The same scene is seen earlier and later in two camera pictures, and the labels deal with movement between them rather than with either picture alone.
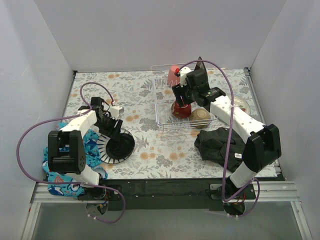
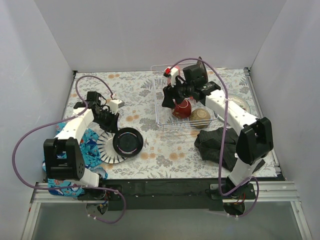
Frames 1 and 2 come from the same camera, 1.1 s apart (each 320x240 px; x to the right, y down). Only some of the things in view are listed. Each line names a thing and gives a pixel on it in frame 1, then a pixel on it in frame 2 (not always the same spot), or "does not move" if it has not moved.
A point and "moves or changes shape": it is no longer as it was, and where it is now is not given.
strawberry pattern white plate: (239, 102) does not move
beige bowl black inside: (200, 118) does not move
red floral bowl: (181, 112) does not move
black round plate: (120, 146) moves or changes shape
